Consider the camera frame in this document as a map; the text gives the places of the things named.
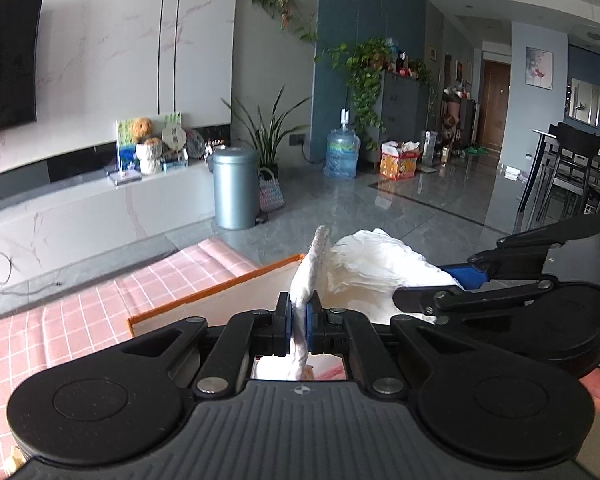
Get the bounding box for white ruffled cloth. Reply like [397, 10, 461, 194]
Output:
[287, 226, 466, 381]

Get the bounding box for long-leaf potted plant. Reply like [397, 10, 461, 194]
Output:
[222, 87, 312, 172]

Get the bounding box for blue water bottle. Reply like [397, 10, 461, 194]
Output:
[324, 109, 361, 180]

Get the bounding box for grey storage cabinet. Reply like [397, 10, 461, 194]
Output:
[380, 70, 433, 161]

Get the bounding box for pothos plant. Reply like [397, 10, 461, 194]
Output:
[315, 37, 436, 133]

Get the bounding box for round white hand fan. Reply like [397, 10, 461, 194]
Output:
[161, 127, 187, 162]

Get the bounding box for cream crochet doll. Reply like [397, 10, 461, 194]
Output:
[135, 137, 162, 176]

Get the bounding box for woven basket bag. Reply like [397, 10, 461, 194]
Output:
[257, 169, 285, 212]

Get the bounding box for grey metal trash can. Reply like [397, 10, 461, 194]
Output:
[211, 147, 260, 231]

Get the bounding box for small desk fan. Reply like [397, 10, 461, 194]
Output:
[185, 129, 207, 159]

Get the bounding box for brown plush bear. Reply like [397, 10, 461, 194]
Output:
[131, 117, 154, 143]

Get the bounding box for black television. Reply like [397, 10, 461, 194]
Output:
[0, 0, 46, 137]

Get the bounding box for flower wall painting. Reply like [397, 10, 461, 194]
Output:
[525, 46, 554, 91]

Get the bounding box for painted picture panel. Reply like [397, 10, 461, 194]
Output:
[116, 111, 183, 181]

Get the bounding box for trailing wall plant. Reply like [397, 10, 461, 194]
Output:
[249, 0, 321, 44]

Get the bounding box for orange cardboard box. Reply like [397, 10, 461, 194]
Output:
[126, 254, 351, 381]

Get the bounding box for black dining chair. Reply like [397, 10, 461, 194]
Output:
[536, 121, 600, 222]

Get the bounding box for pink checked blanket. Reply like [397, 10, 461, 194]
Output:
[0, 237, 261, 466]

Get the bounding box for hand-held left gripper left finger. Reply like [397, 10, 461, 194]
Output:
[152, 292, 293, 397]

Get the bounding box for red gift box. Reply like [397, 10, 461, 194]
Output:
[380, 140, 422, 181]

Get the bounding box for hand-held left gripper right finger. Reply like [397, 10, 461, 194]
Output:
[305, 294, 433, 395]

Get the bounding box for white marble television cabinet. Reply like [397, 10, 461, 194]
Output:
[0, 160, 231, 301]

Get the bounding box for black dining chairs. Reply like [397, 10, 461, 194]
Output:
[517, 126, 600, 231]

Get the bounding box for brown wooden door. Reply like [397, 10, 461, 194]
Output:
[480, 59, 511, 148]

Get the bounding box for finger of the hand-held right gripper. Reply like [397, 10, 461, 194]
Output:
[393, 280, 556, 317]
[437, 214, 600, 289]

